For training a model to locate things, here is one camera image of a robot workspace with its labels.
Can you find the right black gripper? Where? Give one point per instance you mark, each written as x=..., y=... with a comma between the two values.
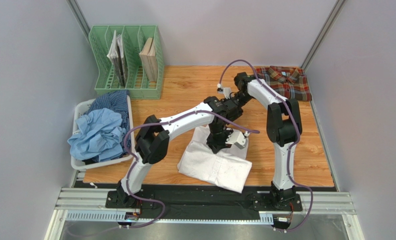
x=215, y=103

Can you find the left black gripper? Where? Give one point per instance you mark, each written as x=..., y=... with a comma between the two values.
x=216, y=145

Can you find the white long sleeve shirt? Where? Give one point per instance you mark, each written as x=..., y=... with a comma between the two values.
x=227, y=169

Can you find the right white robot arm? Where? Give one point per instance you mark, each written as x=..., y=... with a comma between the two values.
x=283, y=127

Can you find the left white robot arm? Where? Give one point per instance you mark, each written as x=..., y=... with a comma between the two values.
x=155, y=134

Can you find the folded red plaid shirt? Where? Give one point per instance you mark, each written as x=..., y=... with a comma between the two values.
x=290, y=82

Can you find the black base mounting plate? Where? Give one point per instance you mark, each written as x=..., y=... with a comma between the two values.
x=202, y=202

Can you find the green plastic file organizer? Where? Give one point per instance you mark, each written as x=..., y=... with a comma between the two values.
x=134, y=38

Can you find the beige books in organizer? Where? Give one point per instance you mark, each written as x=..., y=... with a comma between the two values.
x=149, y=60

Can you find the dark blue checked shirt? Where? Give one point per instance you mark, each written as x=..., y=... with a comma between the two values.
x=116, y=101

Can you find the light blue crumpled shirt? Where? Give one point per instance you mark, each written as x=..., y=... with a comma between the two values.
x=99, y=136

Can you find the magazines in organizer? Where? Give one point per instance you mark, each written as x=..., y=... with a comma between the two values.
x=117, y=57

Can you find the white laundry basket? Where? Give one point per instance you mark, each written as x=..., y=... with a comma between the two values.
x=80, y=110

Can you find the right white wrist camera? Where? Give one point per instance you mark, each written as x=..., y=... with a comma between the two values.
x=226, y=91

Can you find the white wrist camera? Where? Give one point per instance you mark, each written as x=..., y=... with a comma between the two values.
x=226, y=91
x=238, y=139

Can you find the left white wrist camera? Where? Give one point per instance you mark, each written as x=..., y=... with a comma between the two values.
x=238, y=139

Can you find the aluminium frame rail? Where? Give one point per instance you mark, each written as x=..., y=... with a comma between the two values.
x=92, y=210

